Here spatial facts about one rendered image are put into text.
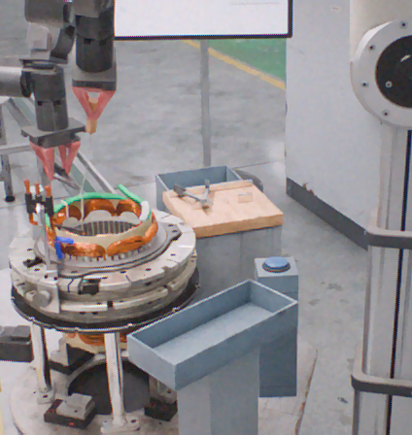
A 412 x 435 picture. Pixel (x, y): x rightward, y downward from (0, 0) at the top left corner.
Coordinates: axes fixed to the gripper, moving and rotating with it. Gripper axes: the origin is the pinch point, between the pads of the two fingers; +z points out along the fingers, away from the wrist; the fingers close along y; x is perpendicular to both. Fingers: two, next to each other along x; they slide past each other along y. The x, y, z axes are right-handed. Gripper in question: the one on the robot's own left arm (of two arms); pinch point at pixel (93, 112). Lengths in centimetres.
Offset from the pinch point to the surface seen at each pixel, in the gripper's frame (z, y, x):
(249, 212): 27.5, -7.3, 30.4
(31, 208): 10.3, 11.9, -9.4
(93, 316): 23.8, 22.2, 0.5
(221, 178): 40, -32, 29
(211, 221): 27.2, -4.0, 22.5
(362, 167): 146, -171, 123
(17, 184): 240, -266, -42
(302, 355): 51, 10, 42
